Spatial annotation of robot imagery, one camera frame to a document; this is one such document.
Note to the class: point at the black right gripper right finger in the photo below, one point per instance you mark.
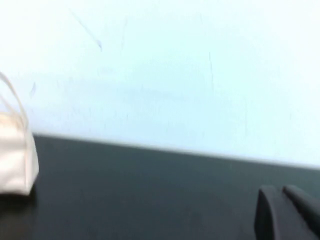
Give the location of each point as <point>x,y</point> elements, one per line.
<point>305,207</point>

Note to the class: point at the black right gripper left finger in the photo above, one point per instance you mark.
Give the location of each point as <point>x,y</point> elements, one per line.
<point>268,215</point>

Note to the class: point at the white canvas pencil case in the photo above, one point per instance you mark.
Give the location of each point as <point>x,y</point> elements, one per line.
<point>15,162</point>

